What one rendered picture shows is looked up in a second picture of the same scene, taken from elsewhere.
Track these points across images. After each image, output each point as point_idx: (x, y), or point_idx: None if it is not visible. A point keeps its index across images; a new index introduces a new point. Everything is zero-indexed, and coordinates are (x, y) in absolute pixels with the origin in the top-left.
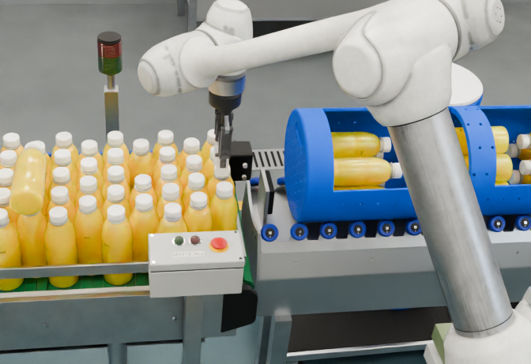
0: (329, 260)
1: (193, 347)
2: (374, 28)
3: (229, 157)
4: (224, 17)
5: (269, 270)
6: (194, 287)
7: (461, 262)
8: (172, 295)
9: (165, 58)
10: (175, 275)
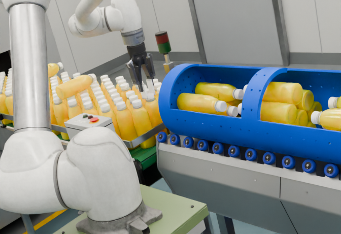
0: (190, 163)
1: None
2: None
3: (136, 84)
4: None
5: (163, 162)
6: None
7: (12, 89)
8: None
9: (73, 15)
10: (73, 131)
